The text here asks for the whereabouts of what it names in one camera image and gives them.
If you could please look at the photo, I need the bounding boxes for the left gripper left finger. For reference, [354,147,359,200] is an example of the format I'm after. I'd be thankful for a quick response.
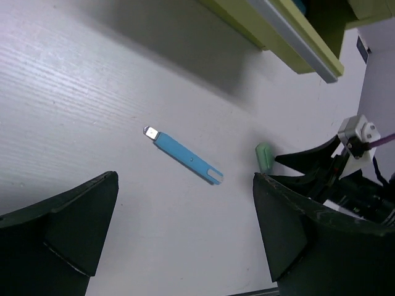
[1,171,119,295]

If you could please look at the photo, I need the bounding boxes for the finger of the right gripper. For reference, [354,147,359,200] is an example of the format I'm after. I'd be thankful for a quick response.
[275,136,339,175]

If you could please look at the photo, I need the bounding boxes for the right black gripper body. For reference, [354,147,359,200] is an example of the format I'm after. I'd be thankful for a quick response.
[273,155,394,227]

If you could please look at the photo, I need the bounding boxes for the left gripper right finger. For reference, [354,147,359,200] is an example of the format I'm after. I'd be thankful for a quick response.
[253,173,394,295]

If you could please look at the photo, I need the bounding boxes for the green capped highlighter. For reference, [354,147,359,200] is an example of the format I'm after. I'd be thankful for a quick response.
[255,142,274,173]

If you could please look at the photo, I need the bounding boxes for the blue highlighter pen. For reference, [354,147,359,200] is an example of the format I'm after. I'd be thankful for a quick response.
[143,126,223,185]

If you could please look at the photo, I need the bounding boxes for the drawer of chest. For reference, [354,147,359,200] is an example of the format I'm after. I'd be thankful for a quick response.
[201,1,344,83]

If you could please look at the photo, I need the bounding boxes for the green metal drawer chest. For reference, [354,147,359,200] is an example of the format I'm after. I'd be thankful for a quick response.
[201,0,394,83]

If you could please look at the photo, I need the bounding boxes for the blue capped highlighter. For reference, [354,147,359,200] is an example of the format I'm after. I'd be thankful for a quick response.
[293,0,307,15]

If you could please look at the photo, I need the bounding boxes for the right blue corner label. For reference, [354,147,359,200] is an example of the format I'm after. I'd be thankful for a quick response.
[356,36,369,64]

